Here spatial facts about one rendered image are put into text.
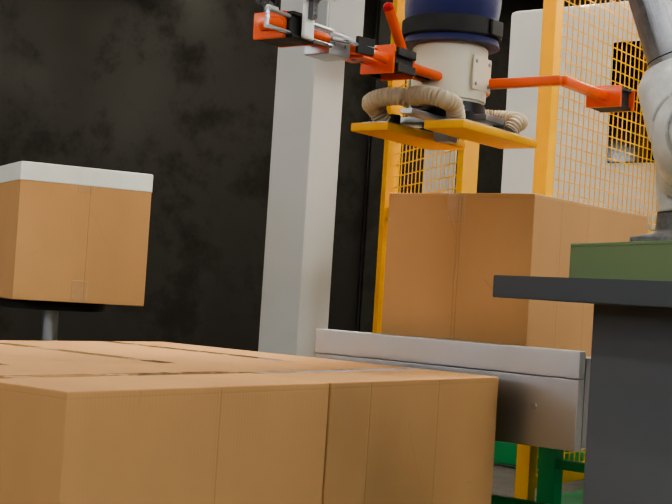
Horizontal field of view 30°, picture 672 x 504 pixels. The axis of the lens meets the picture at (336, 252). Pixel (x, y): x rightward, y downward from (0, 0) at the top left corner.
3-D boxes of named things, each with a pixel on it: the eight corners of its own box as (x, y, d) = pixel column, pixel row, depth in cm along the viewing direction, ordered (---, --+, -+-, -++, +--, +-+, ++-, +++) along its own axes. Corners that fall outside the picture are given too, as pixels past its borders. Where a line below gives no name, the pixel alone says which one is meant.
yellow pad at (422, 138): (429, 150, 305) (431, 130, 305) (465, 149, 299) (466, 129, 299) (349, 131, 278) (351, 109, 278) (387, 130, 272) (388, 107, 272)
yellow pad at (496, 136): (499, 149, 294) (500, 128, 294) (537, 148, 288) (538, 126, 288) (422, 129, 267) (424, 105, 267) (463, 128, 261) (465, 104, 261)
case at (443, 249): (505, 357, 349) (514, 214, 350) (640, 370, 324) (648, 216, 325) (378, 358, 302) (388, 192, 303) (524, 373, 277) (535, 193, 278)
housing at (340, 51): (323, 61, 250) (324, 39, 250) (351, 59, 246) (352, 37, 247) (302, 55, 245) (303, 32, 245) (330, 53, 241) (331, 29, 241)
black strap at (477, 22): (434, 53, 299) (435, 36, 299) (521, 47, 286) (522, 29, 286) (381, 34, 281) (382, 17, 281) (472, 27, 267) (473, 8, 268)
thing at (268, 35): (280, 48, 241) (281, 22, 241) (311, 45, 236) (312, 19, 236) (252, 39, 234) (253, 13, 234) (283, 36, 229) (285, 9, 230)
